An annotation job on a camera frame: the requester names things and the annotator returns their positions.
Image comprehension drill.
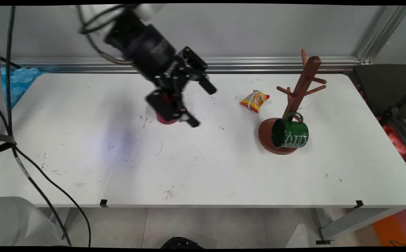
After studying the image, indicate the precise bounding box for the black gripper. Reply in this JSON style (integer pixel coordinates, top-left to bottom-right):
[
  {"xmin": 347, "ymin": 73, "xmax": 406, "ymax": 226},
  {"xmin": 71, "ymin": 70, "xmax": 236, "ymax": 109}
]
[{"xmin": 104, "ymin": 10, "xmax": 218, "ymax": 128}]

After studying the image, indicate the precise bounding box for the green enamel mug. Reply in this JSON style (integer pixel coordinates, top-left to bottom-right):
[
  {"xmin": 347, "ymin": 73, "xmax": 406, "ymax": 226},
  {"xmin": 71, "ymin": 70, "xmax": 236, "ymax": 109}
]
[{"xmin": 271, "ymin": 112, "xmax": 309, "ymax": 148}]

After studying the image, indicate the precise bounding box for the red enamel mug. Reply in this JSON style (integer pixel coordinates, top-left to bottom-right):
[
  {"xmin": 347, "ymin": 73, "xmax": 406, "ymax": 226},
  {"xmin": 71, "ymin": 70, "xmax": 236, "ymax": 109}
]
[{"xmin": 156, "ymin": 93, "xmax": 189, "ymax": 125}]

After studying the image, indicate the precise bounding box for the yellow red snack packet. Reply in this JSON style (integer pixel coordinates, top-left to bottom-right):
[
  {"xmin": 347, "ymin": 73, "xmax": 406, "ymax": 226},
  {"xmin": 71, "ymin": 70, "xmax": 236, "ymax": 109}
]
[{"xmin": 240, "ymin": 90, "xmax": 270, "ymax": 113}]

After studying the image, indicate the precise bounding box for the brown wooden mug tree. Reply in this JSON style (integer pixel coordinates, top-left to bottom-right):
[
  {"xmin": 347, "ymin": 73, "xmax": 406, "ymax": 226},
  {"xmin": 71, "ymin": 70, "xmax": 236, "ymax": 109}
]
[{"xmin": 258, "ymin": 49, "xmax": 328, "ymax": 155}]

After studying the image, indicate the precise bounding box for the black round floor object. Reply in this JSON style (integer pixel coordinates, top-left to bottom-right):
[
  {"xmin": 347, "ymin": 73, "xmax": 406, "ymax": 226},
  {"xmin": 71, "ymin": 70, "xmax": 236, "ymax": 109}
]
[{"xmin": 161, "ymin": 237, "xmax": 205, "ymax": 249}]

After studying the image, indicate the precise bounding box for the blue bubble wrap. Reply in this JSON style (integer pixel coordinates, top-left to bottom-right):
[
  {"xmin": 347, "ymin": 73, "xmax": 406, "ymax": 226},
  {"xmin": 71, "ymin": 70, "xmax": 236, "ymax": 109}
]
[{"xmin": 0, "ymin": 66, "xmax": 42, "ymax": 109}]

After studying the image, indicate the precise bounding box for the grey table leg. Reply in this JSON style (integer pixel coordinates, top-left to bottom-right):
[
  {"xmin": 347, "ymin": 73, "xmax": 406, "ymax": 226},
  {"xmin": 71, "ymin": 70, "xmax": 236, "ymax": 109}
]
[
  {"xmin": 49, "ymin": 208, "xmax": 71, "ymax": 239},
  {"xmin": 316, "ymin": 208, "xmax": 406, "ymax": 243}
]

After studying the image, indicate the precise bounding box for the red plastic bag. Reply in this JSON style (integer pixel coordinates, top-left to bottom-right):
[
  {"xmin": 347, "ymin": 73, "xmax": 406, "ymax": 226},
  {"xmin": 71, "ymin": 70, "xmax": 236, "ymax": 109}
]
[{"xmin": 381, "ymin": 122, "xmax": 406, "ymax": 165}]

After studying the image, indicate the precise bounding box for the orange floor mat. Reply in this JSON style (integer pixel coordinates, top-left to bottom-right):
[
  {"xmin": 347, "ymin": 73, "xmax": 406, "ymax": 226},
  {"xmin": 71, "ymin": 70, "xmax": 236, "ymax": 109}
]
[{"xmin": 373, "ymin": 208, "xmax": 406, "ymax": 247}]

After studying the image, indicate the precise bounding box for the horizontal aluminium frame rail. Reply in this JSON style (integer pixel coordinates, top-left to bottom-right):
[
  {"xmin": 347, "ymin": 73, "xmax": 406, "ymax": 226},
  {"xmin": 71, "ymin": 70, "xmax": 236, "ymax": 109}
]
[{"xmin": 0, "ymin": 57, "xmax": 361, "ymax": 74}]

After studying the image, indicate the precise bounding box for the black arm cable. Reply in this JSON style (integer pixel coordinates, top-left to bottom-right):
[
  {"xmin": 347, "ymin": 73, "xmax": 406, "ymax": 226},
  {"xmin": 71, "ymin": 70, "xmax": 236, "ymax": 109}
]
[
  {"xmin": 5, "ymin": 5, "xmax": 72, "ymax": 246},
  {"xmin": 0, "ymin": 94, "xmax": 92, "ymax": 247}
]

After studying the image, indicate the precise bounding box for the black cable strap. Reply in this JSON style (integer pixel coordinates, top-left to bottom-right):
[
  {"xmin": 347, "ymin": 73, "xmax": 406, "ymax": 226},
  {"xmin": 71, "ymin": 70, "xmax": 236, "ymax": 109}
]
[{"xmin": 0, "ymin": 132, "xmax": 16, "ymax": 155}]

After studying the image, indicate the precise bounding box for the slanted aluminium frame post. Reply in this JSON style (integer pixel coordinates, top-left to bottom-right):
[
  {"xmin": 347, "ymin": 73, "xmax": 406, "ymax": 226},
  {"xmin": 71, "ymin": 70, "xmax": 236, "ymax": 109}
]
[{"xmin": 355, "ymin": 5, "xmax": 406, "ymax": 65}]

